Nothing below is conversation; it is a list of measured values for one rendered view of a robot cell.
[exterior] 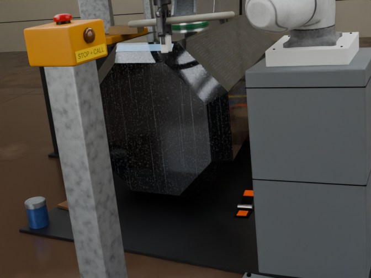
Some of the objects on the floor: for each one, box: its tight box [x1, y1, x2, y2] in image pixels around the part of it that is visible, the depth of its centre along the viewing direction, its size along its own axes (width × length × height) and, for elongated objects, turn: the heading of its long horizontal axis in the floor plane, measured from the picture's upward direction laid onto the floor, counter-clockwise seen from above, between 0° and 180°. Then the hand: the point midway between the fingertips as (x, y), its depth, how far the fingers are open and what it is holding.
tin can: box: [24, 196, 50, 229], centre depth 280 cm, size 10×10×13 cm
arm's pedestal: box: [242, 47, 371, 278], centre depth 218 cm, size 50×50×80 cm
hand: (165, 44), depth 243 cm, fingers closed on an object, 4 cm apart
